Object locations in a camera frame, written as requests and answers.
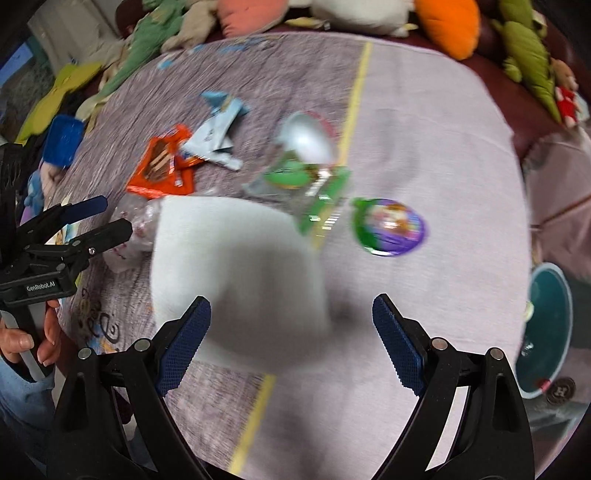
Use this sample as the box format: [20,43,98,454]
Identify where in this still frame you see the black ribbed object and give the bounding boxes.
[0,143,24,273]

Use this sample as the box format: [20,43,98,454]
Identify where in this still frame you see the green clear snack packet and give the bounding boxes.
[242,157,354,250]

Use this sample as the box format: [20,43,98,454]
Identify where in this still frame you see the small brown teddy bear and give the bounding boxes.
[549,58,583,129]

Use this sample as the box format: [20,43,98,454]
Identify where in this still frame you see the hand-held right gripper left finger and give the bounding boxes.
[46,296,213,480]

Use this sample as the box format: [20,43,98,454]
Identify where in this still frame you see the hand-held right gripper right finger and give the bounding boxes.
[369,294,536,480]

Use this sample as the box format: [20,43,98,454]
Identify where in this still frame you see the plaid blanket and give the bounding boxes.
[521,131,591,467]

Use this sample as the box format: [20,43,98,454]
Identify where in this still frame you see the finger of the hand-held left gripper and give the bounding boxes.
[32,218,133,278]
[18,195,109,252]

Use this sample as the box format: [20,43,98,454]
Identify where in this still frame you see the white duck plush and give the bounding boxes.
[284,0,419,38]

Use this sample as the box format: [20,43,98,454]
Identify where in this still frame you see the orange snack wrapper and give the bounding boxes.
[126,124,197,200]

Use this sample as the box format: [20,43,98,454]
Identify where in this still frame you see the purple and green round packet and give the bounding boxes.
[350,198,429,258]

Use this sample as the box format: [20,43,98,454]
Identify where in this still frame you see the light blue snack wrapper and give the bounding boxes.
[182,91,251,171]

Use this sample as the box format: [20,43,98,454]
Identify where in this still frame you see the blue plastic bin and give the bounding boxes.
[514,262,574,400]

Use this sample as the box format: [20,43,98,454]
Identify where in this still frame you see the orange carrot plush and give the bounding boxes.
[413,0,482,62]

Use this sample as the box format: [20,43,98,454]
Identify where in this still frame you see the clear plastic bag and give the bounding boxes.
[102,194,162,274]

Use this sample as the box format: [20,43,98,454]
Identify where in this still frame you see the person's blue jeans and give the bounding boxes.
[0,360,63,462]

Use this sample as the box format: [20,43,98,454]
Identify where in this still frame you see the dark red leather sofa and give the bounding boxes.
[115,0,591,158]

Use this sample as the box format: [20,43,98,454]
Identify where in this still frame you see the light green dinosaur plush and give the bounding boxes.
[74,0,188,121]

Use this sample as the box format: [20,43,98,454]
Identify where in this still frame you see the beige doll plush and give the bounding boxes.
[159,0,220,52]

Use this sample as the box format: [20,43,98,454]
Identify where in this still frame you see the pink carrot rabbit plush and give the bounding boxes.
[217,0,289,40]

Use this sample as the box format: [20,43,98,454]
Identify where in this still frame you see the blue object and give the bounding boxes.
[41,115,86,169]

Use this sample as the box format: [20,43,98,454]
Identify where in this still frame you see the yellow-green plush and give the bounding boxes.
[16,61,103,144]

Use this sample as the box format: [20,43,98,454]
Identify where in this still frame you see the blue and pink soft toy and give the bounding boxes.
[21,164,61,222]

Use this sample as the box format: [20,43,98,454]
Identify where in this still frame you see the person's left hand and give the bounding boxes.
[0,300,63,367]

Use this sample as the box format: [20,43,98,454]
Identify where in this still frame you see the olive green dinosaur plush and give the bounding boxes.
[490,0,561,124]

